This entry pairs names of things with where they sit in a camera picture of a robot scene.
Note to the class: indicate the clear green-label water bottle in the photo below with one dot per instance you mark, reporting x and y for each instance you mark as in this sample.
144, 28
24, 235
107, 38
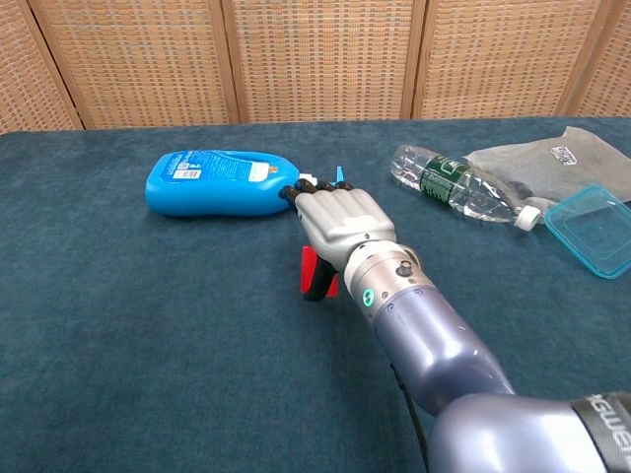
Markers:
453, 187

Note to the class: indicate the woven bamboo screen panel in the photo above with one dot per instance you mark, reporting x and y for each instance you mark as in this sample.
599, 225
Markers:
148, 59
611, 74
325, 59
24, 74
503, 59

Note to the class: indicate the blue felt table cover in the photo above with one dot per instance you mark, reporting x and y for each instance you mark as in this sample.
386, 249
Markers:
148, 320

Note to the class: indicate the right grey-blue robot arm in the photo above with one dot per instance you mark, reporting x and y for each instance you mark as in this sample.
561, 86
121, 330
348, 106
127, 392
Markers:
443, 345

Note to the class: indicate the blue transparent container lid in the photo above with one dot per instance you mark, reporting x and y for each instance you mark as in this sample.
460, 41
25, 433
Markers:
591, 231

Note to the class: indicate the blue pump detergent bottle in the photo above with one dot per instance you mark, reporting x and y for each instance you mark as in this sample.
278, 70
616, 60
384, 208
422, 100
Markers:
212, 192

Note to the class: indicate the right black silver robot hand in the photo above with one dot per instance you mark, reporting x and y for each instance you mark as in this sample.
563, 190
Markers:
340, 217

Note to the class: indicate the grey plastic pouch bag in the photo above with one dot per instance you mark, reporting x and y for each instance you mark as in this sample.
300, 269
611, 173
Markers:
522, 167

